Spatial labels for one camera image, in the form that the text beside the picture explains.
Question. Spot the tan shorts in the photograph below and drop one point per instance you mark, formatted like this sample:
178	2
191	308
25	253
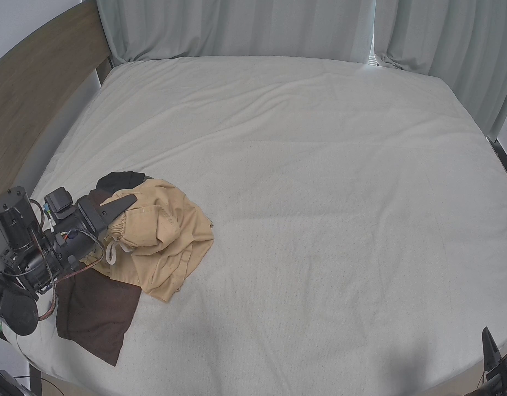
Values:
167	237

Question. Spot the window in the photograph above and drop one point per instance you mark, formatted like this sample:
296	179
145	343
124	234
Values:
373	59

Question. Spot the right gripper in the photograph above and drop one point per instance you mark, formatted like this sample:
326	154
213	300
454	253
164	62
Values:
503	376

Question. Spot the pale green curtain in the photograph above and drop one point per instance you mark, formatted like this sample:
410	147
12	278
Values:
451	23
237	15

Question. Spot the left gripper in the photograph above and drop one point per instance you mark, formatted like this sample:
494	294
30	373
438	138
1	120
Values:
90	221

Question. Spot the black garment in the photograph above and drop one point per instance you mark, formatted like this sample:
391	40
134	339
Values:
119	181

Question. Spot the bed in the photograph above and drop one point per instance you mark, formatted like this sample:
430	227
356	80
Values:
303	188

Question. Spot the dark brown garment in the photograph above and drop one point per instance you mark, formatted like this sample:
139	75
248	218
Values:
97	316

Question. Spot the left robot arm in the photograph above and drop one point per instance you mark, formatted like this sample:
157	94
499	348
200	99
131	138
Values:
15	225

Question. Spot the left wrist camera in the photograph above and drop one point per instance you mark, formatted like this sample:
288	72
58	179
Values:
59	202

